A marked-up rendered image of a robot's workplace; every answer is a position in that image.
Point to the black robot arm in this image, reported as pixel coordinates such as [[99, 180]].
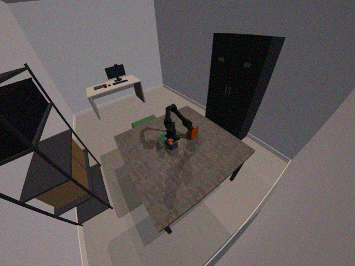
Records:
[[169, 125]]

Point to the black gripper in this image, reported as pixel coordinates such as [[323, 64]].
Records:
[[175, 137]]

